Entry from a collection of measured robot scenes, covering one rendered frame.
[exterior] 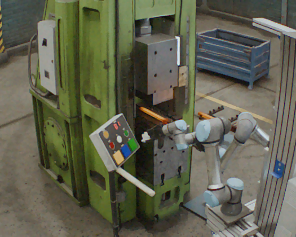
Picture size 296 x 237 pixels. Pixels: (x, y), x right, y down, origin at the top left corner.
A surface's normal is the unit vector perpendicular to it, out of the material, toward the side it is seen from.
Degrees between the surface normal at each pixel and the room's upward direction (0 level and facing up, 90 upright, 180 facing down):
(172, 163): 90
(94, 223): 0
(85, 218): 0
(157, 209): 89
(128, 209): 90
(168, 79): 90
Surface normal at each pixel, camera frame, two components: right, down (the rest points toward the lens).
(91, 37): -0.78, 0.26
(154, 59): 0.62, 0.34
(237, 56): -0.63, 0.33
